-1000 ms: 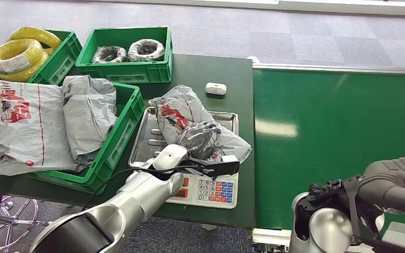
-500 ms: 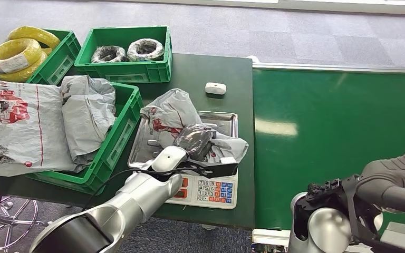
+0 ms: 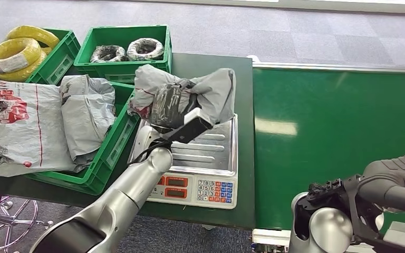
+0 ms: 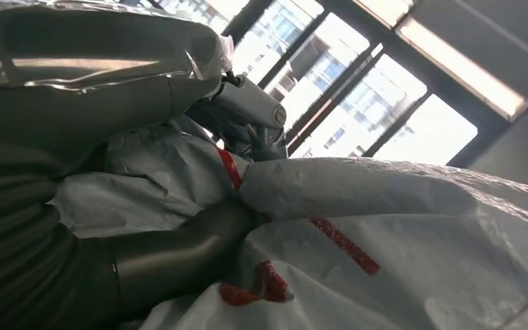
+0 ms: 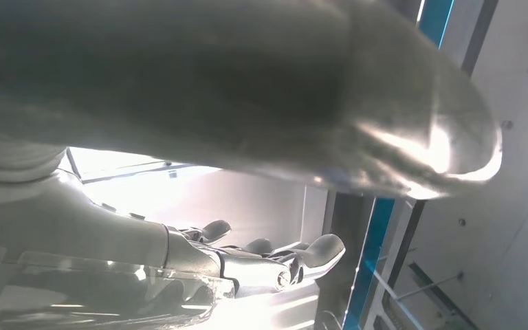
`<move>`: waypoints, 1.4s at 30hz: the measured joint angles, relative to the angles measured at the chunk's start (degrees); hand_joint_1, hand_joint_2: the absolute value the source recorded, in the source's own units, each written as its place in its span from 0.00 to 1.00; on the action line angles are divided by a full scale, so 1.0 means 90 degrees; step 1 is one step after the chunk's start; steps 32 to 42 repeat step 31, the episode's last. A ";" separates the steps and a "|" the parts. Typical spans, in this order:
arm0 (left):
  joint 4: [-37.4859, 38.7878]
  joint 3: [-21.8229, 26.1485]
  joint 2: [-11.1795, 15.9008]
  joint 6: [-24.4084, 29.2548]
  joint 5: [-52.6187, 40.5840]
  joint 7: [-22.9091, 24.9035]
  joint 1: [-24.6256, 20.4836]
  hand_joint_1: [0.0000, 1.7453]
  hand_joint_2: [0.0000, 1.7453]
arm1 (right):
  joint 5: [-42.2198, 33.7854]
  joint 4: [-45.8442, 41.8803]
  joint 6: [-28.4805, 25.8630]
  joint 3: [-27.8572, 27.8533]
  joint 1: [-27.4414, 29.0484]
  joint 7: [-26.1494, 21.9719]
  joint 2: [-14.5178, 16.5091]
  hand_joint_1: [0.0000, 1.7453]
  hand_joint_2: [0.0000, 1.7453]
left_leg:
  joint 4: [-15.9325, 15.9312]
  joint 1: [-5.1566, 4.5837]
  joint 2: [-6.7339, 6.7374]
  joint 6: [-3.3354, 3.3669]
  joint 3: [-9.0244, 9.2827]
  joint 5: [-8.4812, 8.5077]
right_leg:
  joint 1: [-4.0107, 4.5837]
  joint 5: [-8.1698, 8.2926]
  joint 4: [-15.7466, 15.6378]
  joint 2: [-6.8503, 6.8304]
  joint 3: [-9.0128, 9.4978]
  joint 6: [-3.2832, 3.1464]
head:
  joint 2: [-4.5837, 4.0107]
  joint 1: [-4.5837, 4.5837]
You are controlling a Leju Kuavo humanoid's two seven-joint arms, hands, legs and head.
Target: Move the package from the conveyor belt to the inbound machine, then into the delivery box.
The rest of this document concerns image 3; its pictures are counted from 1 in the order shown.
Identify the white electronic scale steel tray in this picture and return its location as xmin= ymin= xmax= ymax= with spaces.
xmin=128 ymin=113 xmax=239 ymax=210

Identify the large green delivery crate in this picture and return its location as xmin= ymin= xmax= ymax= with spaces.
xmin=24 ymin=81 xmax=142 ymax=196

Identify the green crate holding yellow coils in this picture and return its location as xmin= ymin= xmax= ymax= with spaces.
xmin=0 ymin=27 xmax=82 ymax=86

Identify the crumpled plain grey mailer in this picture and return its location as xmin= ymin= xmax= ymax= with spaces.
xmin=59 ymin=74 xmax=117 ymax=165

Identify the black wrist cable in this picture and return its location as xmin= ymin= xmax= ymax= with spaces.
xmin=127 ymin=137 xmax=173 ymax=167

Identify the green belt conveyor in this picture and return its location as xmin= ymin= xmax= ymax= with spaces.
xmin=251 ymin=55 xmax=405 ymax=253

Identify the green crate holding black coils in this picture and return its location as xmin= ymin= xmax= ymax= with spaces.
xmin=73 ymin=24 xmax=173 ymax=84

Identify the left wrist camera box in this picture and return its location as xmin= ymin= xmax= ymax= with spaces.
xmin=160 ymin=107 xmax=214 ymax=144

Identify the film-wrapped black wire coil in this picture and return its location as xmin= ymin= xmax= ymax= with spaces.
xmin=127 ymin=37 xmax=165 ymax=62
xmin=90 ymin=44 xmax=128 ymax=64

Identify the chrome chair base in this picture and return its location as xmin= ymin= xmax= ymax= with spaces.
xmin=0 ymin=195 xmax=55 ymax=252

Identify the labelled yellow wire coil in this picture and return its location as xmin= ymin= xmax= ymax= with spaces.
xmin=0 ymin=37 xmax=43 ymax=74

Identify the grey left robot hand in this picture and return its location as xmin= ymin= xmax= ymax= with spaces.
xmin=148 ymin=83 xmax=194 ymax=133

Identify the flat white red-printed mailer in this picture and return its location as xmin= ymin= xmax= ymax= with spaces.
xmin=0 ymin=79 xmax=82 ymax=178

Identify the grey red-printed mailer package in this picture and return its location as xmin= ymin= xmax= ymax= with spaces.
xmin=127 ymin=64 xmax=237 ymax=129

